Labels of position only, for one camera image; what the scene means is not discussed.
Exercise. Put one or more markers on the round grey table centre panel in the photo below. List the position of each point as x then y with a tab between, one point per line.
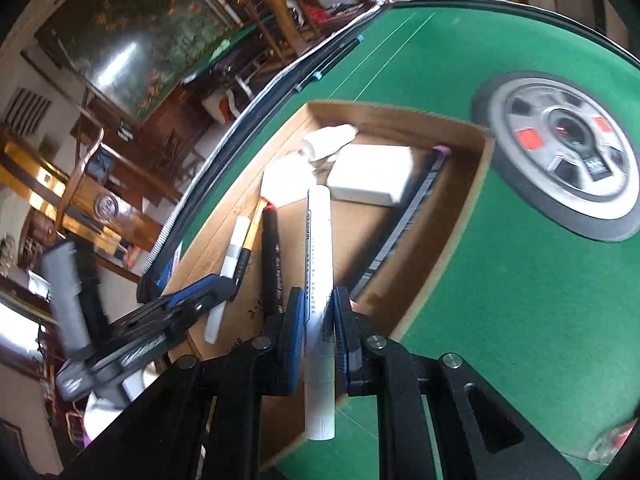
560	160

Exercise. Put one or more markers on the white square charger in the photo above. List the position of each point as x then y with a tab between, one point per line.
285	180

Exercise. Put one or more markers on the white plastic bottle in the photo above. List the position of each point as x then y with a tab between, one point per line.
327	141

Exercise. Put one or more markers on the framed landscape painting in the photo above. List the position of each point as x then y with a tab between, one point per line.
135	35

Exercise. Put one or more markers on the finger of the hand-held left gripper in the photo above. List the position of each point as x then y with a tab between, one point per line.
200	294

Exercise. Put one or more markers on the yellow pen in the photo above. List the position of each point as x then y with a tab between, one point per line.
251	230

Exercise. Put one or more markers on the white marker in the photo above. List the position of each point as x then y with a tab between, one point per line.
232	255
320	240

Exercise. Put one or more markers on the clear small box red content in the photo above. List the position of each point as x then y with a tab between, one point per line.
610	442

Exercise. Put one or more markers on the brown cardboard box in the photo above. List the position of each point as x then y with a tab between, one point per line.
350	240

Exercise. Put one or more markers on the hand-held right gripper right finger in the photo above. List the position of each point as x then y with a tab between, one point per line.
342	335

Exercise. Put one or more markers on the wooden chair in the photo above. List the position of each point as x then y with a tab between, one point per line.
272	10
82	180

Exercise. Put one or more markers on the black marker with pink caps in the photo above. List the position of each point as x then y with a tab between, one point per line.
400	230

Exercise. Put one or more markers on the large white power adapter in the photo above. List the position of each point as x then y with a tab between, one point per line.
372	175

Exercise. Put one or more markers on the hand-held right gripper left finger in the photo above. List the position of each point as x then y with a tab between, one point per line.
295	330

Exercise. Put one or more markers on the black marker with red cap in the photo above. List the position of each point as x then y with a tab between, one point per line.
271	260

